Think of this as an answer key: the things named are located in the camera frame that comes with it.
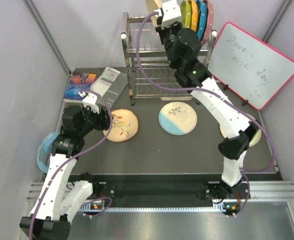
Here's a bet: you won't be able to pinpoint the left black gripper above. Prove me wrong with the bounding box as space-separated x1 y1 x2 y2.
78 104 113 136

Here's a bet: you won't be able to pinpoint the beige bird plate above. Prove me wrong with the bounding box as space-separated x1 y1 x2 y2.
145 0 163 30
107 108 139 143

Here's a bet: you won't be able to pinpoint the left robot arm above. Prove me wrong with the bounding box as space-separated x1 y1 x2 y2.
19 105 113 240

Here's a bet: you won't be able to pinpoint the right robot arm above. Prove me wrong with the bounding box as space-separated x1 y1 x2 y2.
155 16 258 199

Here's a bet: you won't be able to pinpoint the steel two-tier dish rack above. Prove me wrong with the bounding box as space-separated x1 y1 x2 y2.
120 11 218 107

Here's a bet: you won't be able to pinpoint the green polka dot plate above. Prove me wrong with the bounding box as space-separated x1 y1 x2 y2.
180 0 192 28

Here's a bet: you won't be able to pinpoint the grey white booklet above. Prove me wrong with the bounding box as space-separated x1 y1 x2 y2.
90 67 128 108

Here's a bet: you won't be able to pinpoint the yellow polka dot plate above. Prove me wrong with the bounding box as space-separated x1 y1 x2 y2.
189 0 199 32

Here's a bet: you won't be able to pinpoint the blue orange paperback book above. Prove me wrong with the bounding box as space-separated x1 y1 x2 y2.
63 71 97 103

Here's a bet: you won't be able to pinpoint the blue polka dot plate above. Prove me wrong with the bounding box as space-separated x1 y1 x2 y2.
196 0 207 41

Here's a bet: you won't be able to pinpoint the pink polka dot plate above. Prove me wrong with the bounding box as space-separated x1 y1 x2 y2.
201 0 214 45

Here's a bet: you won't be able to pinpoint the light blue headphones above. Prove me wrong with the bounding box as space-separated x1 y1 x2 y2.
36 132 60 174

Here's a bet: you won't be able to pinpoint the white blue leaf plate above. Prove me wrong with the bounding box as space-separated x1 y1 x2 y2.
158 101 198 136

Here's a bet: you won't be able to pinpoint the pink framed whiteboard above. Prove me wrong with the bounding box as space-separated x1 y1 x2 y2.
208 22 294 110

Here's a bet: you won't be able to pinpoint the cream green plate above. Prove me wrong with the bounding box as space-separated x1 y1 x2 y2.
219 125 262 147

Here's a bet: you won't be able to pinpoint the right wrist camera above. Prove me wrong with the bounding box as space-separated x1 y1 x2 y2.
161 0 182 29

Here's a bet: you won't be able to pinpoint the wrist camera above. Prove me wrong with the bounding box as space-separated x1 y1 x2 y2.
79 91 100 114
161 0 182 29

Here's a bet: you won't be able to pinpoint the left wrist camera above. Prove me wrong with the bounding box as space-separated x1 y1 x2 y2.
79 91 100 114

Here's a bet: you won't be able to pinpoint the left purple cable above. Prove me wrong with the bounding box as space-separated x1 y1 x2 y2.
28 89 114 240

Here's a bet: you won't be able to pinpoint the purple cable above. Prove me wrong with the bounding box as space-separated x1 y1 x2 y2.
28 89 114 240
136 11 277 217

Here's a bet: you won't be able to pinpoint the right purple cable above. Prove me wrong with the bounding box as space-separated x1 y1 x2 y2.
136 11 277 217

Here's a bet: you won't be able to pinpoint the grey slotted cable duct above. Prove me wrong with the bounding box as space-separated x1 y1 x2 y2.
78 201 236 213

